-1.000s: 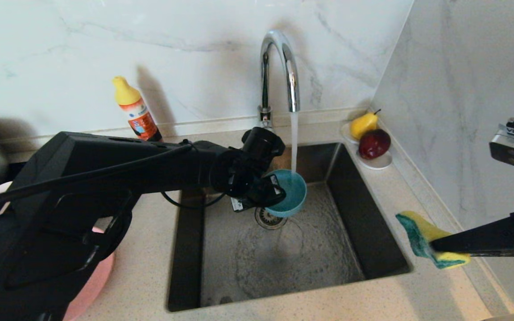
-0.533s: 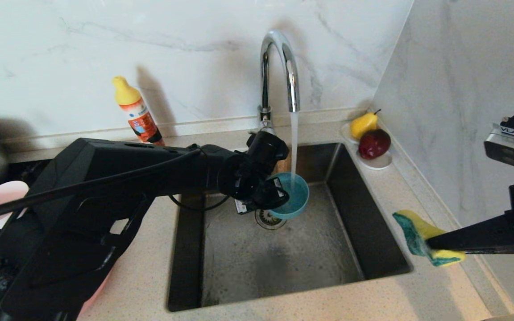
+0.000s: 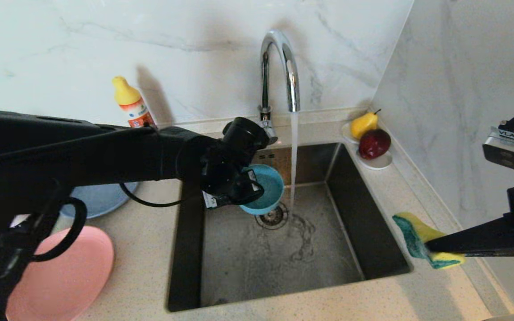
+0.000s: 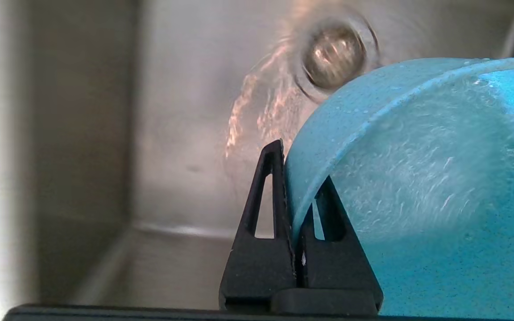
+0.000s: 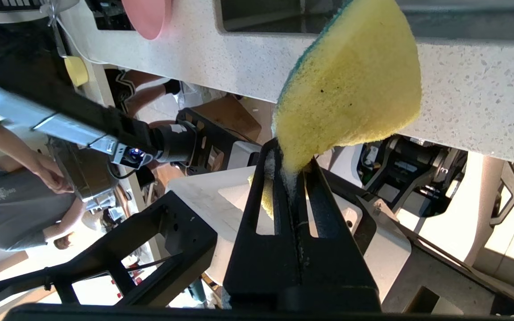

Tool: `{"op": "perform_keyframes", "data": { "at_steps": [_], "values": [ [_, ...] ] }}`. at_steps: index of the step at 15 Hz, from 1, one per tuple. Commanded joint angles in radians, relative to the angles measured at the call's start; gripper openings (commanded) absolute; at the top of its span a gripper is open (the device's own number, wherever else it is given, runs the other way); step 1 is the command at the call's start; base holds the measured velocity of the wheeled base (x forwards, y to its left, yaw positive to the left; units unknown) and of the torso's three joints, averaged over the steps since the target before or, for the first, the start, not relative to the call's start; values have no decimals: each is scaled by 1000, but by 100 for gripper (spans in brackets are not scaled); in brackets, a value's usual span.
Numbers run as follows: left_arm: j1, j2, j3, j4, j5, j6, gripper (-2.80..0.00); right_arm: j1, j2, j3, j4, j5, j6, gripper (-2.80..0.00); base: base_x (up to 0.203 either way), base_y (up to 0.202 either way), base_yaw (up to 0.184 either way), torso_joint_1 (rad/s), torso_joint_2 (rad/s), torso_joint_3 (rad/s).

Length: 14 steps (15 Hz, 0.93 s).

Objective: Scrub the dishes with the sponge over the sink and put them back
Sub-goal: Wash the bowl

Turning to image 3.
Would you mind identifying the teal bowl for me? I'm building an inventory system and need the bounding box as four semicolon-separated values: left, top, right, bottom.
239;164;285;215

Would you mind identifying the yellow green sponge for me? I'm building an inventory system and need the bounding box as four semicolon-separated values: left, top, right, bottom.
392;212;466;270

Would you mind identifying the chrome gooseneck faucet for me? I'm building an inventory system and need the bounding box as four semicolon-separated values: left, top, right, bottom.
253;30;301;145

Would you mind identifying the yellow orange dish soap bottle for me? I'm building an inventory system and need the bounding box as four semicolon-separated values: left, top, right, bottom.
112;76;157;128

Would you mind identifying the round metal sink strainer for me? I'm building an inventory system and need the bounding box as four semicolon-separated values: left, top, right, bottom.
254;203;289;230

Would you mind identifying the stainless steel sink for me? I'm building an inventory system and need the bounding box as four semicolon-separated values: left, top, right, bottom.
167;142;414;313

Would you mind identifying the blue grey plate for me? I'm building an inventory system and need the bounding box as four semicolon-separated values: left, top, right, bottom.
61;182;140;219

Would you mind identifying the small white fruit dish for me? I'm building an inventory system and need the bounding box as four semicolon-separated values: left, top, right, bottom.
340;123;393;170

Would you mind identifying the yellow pear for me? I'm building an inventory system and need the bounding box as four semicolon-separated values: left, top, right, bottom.
350;110;381;141

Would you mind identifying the dark red apple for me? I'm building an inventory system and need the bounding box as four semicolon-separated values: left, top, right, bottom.
358;129;392;160

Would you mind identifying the pink plate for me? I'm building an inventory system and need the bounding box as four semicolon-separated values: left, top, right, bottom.
6;226;115;321

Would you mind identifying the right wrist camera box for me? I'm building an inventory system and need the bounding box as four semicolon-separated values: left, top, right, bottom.
482;120;514;174

